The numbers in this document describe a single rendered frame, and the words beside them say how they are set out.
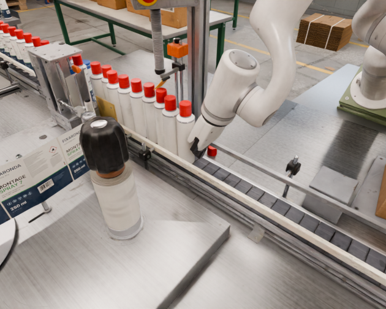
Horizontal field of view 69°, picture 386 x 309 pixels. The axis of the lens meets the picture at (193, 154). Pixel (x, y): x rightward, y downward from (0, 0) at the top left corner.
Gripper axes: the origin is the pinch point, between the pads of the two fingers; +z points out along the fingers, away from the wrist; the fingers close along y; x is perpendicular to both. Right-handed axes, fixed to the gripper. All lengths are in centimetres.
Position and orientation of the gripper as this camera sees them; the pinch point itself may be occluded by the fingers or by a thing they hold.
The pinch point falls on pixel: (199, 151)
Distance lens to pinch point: 81.1
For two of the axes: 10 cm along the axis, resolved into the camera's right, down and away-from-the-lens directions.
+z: -2.6, 5.8, 7.8
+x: 7.2, 6.5, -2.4
